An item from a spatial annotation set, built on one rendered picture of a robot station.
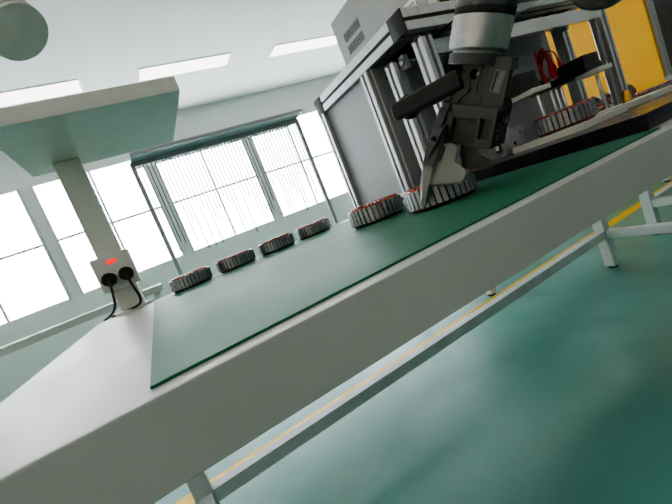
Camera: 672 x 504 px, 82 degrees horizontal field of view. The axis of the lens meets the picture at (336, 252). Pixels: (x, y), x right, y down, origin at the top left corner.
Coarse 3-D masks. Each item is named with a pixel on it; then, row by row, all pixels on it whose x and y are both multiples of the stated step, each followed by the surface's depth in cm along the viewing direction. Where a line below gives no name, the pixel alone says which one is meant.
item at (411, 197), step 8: (464, 168) 59; (472, 176) 57; (456, 184) 55; (464, 184) 56; (472, 184) 56; (408, 192) 59; (416, 192) 57; (432, 192) 56; (440, 192) 56; (448, 192) 55; (456, 192) 55; (464, 192) 55; (408, 200) 59; (416, 200) 58; (432, 200) 56; (440, 200) 56; (448, 200) 56; (408, 208) 61; (416, 208) 58; (424, 208) 58
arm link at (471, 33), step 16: (464, 16) 48; (480, 16) 46; (496, 16) 46; (512, 16) 47; (464, 32) 48; (480, 32) 47; (496, 32) 47; (464, 48) 49; (480, 48) 48; (496, 48) 48
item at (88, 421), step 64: (576, 192) 36; (640, 192) 41; (448, 256) 29; (512, 256) 32; (128, 320) 77; (320, 320) 24; (384, 320) 26; (64, 384) 34; (128, 384) 25; (192, 384) 21; (256, 384) 22; (320, 384) 24; (0, 448) 22; (64, 448) 18; (128, 448) 20; (192, 448) 21
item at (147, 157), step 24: (264, 120) 399; (288, 120) 433; (168, 144) 358; (192, 144) 382; (216, 144) 400; (264, 144) 424; (288, 144) 435; (144, 168) 371; (264, 168) 421; (288, 168) 433; (144, 192) 368; (168, 192) 378; (216, 216) 397; (240, 216) 407
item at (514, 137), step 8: (512, 128) 88; (520, 128) 89; (512, 136) 88; (520, 136) 89; (504, 144) 87; (512, 144) 88; (520, 144) 89; (488, 152) 91; (504, 152) 87; (512, 152) 88
